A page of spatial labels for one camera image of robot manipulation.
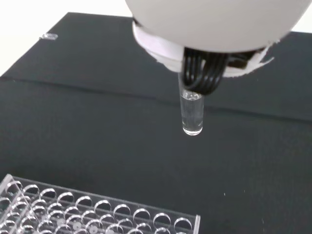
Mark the black bench cloth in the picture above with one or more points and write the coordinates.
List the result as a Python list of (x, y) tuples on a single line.
[(97, 122)]

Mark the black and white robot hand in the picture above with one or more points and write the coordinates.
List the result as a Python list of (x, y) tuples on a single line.
[(209, 24)]

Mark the clear plastic test tube rack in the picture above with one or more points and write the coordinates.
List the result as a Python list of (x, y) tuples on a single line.
[(73, 209)]

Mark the small clear plastic piece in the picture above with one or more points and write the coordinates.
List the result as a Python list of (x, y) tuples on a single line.
[(48, 36)]

